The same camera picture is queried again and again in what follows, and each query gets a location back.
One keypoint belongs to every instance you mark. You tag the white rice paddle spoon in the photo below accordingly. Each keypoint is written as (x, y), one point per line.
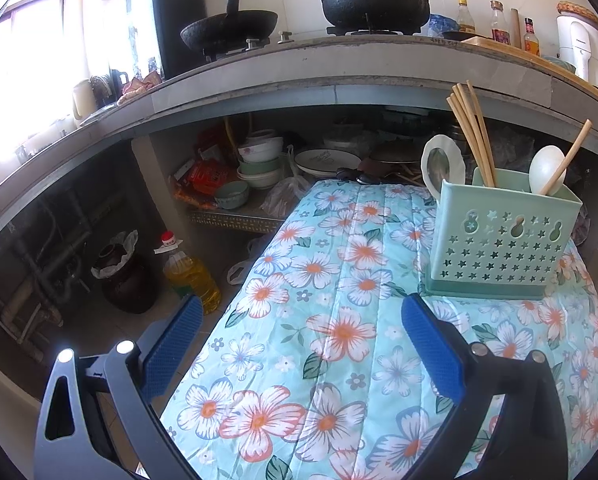
(454, 157)

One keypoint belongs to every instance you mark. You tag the dark mug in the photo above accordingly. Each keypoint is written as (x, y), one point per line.
(110, 85)

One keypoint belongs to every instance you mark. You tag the small white plastic bag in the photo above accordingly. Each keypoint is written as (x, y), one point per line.
(240, 273)

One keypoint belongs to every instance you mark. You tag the black wok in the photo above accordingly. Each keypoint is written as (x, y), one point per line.
(229, 30)

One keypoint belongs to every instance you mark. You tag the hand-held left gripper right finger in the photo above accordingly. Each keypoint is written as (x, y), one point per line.
(431, 345)

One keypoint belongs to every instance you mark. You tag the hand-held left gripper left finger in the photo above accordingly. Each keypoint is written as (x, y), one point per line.
(174, 345)

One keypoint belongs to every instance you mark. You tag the white cup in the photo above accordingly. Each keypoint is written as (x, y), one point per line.
(82, 102)

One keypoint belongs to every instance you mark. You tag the blue-grey bowl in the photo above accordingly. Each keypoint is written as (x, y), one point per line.
(561, 63)

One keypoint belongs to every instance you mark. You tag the light green bowl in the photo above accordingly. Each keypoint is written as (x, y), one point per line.
(231, 195)

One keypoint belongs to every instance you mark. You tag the red label sauce bottle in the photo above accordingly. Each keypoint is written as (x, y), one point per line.
(500, 27)

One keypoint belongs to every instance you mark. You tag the black bowl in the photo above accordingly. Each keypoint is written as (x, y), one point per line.
(456, 36)

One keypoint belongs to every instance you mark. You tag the dark jar with plastic liner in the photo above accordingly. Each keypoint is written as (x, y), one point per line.
(129, 285)

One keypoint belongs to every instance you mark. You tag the cooking oil bottle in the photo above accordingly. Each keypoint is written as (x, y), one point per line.
(191, 275)

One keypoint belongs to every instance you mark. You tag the red cap sauce bottle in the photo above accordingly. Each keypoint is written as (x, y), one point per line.
(531, 40)

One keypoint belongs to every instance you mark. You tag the white kitchen appliance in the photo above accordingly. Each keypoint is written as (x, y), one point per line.
(581, 50)

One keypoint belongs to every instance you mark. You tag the wooden cutting board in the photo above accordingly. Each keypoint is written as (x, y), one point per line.
(484, 41)

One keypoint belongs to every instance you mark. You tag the patterned white plate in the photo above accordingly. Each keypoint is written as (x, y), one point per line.
(324, 160)

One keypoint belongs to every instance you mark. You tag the red snack bags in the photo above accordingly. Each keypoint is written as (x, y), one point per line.
(206, 175)

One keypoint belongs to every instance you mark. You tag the floral turquoise blanket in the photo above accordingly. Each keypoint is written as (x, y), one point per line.
(329, 335)

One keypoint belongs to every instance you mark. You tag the tall black kitchen appliance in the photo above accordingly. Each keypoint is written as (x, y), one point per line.
(179, 20)

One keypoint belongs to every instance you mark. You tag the pink patterned cloth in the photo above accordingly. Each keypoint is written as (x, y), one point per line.
(141, 85)

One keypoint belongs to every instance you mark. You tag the single wooden chopstick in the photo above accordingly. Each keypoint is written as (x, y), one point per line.
(574, 152)

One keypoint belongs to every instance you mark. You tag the cream round ladle spoon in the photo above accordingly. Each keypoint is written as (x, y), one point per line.
(546, 167)

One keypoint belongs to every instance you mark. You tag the blue plastic bag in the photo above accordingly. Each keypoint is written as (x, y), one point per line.
(441, 25)

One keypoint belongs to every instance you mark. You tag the grey concrete kitchen counter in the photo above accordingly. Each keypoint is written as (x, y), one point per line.
(279, 67)

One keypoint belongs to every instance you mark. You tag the wooden rolling pin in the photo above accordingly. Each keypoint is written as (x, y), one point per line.
(515, 27)

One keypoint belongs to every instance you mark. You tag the stack of ceramic bowls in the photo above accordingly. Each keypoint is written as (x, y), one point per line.
(261, 157)

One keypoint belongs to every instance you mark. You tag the metal spoon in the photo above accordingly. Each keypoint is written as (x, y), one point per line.
(436, 167)

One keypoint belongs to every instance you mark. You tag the black gas stove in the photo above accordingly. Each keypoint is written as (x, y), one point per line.
(284, 37)

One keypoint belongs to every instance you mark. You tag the woven straw lid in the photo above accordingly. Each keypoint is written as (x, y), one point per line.
(579, 12)

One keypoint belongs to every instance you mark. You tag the clear plastic bag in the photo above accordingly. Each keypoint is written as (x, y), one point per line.
(284, 195)

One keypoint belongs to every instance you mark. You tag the grey drain pipes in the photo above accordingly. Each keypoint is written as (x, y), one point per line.
(29, 280)

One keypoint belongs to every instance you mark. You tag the yellow cap sauce bottle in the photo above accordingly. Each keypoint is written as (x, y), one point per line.
(465, 17)

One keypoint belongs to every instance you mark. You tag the window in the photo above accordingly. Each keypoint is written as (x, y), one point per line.
(24, 60)

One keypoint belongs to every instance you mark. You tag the bundle of wooden chopsticks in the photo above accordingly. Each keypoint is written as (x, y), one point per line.
(474, 145)

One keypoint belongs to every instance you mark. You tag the green perforated utensil holder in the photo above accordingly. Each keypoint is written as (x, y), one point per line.
(499, 250)

